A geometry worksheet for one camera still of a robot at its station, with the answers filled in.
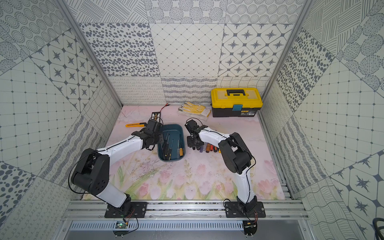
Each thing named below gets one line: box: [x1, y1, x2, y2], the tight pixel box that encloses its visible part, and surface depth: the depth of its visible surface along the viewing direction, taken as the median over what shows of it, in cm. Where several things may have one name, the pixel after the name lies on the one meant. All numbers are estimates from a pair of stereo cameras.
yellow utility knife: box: [125, 122, 146, 128], surface depth 111 cm
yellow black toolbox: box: [210, 87, 264, 118], surface depth 106 cm
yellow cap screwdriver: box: [168, 139, 174, 161], surface depth 94 cm
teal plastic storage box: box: [157, 123, 186, 162], surface depth 95 cm
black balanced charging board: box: [151, 111, 161, 122], surface depth 116 cm
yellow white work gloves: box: [177, 101, 212, 122], surface depth 118 cm
